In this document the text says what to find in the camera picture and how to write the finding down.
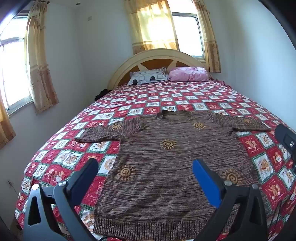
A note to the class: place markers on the white patterned pillow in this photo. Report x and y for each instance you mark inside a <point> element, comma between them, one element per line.
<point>143,77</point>

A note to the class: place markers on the pink pillow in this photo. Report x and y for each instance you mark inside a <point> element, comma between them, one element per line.
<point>187,73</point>

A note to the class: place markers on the yellow sheer curtain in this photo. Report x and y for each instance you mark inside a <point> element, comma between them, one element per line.
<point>150,27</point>

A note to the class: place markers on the side wall window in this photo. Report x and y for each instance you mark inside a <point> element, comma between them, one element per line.
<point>13,69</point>

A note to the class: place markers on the pink bed sheet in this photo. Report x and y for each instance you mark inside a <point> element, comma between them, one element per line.
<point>222,82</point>

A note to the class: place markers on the beige patterned curtain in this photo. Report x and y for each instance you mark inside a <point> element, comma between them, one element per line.
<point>4,125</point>
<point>39,76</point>
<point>210,46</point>

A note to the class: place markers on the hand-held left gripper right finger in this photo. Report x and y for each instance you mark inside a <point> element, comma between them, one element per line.
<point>207,183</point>

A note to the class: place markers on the red checkered printed bedspread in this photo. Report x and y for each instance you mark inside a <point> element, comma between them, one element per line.
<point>69,157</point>

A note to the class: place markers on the cream wooden headboard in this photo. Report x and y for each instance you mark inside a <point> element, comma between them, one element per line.
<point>157,54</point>

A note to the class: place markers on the window behind headboard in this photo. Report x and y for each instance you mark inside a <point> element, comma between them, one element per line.
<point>187,34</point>

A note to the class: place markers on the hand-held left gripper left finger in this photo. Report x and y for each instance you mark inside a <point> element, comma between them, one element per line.
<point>85,182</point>

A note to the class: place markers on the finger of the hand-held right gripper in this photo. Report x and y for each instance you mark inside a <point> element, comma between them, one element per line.
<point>285,136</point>

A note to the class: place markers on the dark cloth beside bed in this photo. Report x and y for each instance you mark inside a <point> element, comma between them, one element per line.
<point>101,93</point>

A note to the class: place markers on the brown knitted sweater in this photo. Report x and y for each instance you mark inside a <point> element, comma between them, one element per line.
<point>161,160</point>

